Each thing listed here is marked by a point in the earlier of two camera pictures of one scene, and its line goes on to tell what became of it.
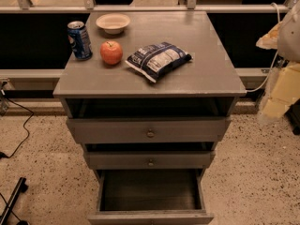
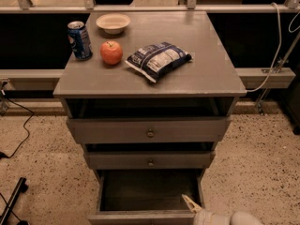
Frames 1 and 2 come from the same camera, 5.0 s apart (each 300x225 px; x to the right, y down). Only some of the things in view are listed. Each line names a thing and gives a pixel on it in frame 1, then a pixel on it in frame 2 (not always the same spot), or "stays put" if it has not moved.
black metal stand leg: (21, 187) stays put
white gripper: (291, 37) to (208, 217)
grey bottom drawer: (150, 197) stays put
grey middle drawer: (153, 159) stays put
